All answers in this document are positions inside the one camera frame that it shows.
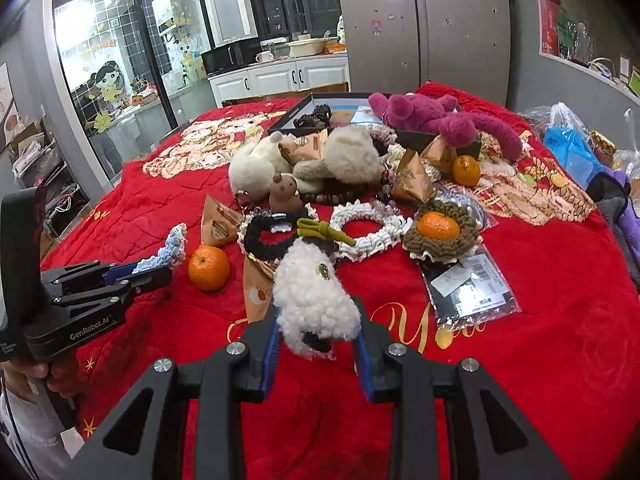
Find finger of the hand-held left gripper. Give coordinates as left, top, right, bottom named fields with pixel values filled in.
left=40, top=261, right=140, bottom=288
left=50, top=266, right=174, bottom=313

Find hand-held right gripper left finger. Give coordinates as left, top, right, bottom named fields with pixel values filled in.
left=60, top=304, right=284, bottom=480

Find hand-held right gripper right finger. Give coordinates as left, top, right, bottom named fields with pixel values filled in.
left=350, top=297, right=576, bottom=480

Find blue crochet scrunchie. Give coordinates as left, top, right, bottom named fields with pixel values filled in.
left=132, top=225, right=188, bottom=274

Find white fluffy plush keychain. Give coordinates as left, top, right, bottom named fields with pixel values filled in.
left=272, top=217, right=363, bottom=361

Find triangular snack packet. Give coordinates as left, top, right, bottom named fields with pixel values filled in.
left=422, top=135, right=458, bottom=169
left=280, top=132, right=328, bottom=166
left=242, top=255, right=279, bottom=324
left=392, top=149, right=436, bottom=205
left=201, top=195, right=246, bottom=248

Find brown crochet scrunchie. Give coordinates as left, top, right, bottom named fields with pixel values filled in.
left=402, top=200, right=483, bottom=264

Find black tray box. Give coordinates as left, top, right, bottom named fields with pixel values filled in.
left=267, top=91, right=483, bottom=161

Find person's left forearm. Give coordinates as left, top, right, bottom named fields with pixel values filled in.
left=0, top=385, right=87, bottom=480

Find person's left hand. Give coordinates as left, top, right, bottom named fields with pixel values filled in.
left=0, top=356, right=78, bottom=403

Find mandarin orange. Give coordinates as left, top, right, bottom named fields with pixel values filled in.
left=452, top=155, right=482, bottom=187
left=417, top=211, right=461, bottom=241
left=188, top=244, right=231, bottom=292

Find black scrunchie white trim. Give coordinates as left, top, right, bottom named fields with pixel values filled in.
left=237, top=212, right=321, bottom=262

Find white crochet scrunchie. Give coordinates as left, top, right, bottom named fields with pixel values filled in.
left=329, top=200, right=416, bottom=264

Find storage rack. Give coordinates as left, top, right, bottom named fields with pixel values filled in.
left=0, top=120, right=82, bottom=242

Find black hair clips pack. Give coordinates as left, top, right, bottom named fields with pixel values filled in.
left=422, top=245, right=521, bottom=324

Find brown capybara figure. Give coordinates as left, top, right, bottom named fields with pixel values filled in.
left=269, top=172, right=304, bottom=212

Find clear plastic packet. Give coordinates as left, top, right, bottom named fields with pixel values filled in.
left=435, top=182, right=497, bottom=233

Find red printed blanket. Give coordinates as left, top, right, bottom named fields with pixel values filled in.
left=40, top=82, right=640, bottom=480

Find white plush bear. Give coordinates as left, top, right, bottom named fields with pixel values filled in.
left=228, top=125, right=386, bottom=194

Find cream crochet scrunchie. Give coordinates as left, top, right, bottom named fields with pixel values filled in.
left=382, top=141, right=417, bottom=174

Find sliding glass door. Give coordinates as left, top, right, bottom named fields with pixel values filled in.
left=42, top=0, right=224, bottom=182

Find brown fuzzy hair clip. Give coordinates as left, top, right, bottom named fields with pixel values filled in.
left=294, top=103, right=333, bottom=129

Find black microwave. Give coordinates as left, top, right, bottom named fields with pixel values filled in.
left=200, top=41, right=257, bottom=76

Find white kitchen cabinet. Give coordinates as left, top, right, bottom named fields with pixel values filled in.
left=207, top=55, right=351, bottom=109

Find printed cardboard sheet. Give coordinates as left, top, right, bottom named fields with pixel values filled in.
left=332, top=105, right=387, bottom=127

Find pink fluffy slippers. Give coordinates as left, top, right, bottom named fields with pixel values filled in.
left=368, top=92, right=524, bottom=159

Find cream bowl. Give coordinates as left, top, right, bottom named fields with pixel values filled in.
left=289, top=35, right=324, bottom=59

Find blue plastic bag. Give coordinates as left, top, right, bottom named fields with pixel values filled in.
left=542, top=125, right=602, bottom=177

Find purple cloth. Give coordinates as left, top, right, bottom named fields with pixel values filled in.
left=587, top=167, right=640, bottom=283

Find clear plastic bag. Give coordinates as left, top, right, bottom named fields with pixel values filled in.
left=549, top=102, right=587, bottom=132

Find yellow checked lid jar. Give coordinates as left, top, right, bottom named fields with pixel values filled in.
left=590, top=130, right=619, bottom=167

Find silver refrigerator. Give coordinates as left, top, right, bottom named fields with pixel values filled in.
left=332, top=0, right=512, bottom=106

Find red box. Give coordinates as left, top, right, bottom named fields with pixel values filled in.
left=539, top=0, right=562, bottom=57

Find green box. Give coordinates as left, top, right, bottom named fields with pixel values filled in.
left=557, top=10, right=579, bottom=59

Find brown bead bracelet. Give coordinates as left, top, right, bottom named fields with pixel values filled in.
left=300, top=170, right=398, bottom=207

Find wall shelf niche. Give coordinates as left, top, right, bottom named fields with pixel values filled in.
left=530, top=0, right=640, bottom=97

